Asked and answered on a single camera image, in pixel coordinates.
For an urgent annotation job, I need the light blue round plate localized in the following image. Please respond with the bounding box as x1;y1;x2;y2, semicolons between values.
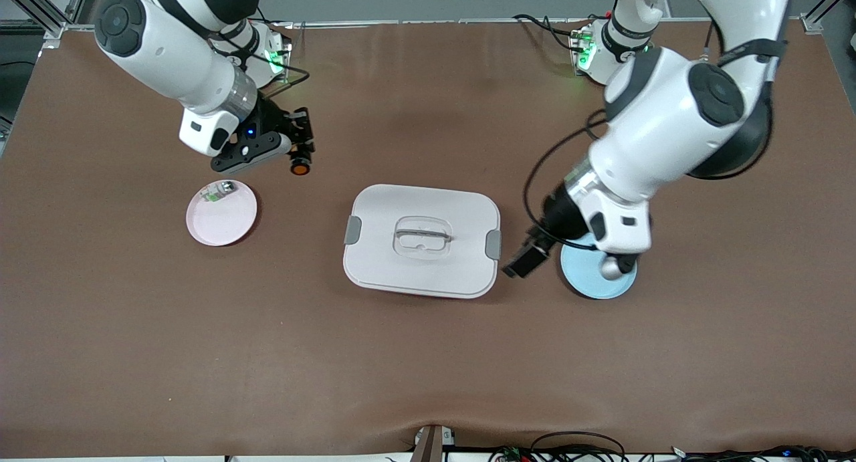
559;231;639;300

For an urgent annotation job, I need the brown table mat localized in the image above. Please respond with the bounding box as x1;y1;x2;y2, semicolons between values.
0;19;856;459

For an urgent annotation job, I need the aluminium frame post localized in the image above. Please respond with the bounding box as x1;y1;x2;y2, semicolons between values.
801;0;856;36
0;0;94;49

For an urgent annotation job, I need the black looped cable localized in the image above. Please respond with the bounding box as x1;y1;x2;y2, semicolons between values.
488;431;629;462

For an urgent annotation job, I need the white lidded storage box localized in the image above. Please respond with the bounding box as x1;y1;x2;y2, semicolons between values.
342;184;502;300

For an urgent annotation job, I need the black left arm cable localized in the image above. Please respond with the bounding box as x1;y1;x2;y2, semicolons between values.
522;111;611;251

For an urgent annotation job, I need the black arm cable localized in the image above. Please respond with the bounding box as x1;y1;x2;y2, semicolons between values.
253;42;312;100
522;111;611;251

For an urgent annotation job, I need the black cable bundle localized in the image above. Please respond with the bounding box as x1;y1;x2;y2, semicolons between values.
669;443;856;462

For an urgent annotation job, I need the black base power cable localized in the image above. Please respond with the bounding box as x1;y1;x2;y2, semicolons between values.
512;13;591;52

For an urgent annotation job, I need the pink round plate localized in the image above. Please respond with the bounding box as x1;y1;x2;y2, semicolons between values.
186;179;258;247

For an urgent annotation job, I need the brown camera mount post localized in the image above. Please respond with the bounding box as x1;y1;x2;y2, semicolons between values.
409;424;457;462

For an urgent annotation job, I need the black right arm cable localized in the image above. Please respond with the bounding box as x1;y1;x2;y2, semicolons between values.
253;42;312;100

